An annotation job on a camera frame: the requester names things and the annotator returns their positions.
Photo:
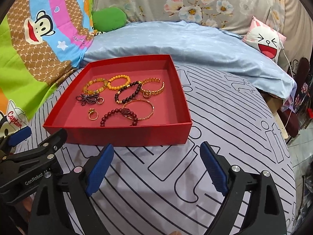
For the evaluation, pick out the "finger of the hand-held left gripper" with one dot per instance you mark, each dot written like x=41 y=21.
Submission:
x=49 y=143
x=20 y=135

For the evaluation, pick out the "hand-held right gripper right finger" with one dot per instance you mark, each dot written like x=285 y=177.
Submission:
x=214 y=171

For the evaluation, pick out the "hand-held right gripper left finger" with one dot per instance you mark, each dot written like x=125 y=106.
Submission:
x=100 y=173

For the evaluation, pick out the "red cardboard box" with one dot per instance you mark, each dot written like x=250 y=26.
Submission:
x=122 y=134

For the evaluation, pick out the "thin gold bangle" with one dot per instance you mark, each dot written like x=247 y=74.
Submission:
x=151 y=110

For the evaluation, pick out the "person's left forearm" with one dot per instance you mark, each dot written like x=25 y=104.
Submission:
x=14 y=213

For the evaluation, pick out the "grey line-print bedsheet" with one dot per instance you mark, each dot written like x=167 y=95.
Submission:
x=220 y=127

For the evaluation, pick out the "colourful cartoon monkey blanket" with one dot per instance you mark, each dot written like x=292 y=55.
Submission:
x=36 y=66

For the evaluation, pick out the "light blue blanket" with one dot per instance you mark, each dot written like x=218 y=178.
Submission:
x=183 y=41

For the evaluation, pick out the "dark wooden chair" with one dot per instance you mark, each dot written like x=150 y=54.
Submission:
x=304 y=68

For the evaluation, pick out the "green pillow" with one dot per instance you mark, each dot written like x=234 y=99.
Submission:
x=110 y=19

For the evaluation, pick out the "pink cartoon face pillow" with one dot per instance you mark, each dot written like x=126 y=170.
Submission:
x=266 y=41

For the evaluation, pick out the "beige cloth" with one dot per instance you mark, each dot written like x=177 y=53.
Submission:
x=296 y=29

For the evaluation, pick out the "grey floral bedding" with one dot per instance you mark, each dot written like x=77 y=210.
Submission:
x=159 y=0

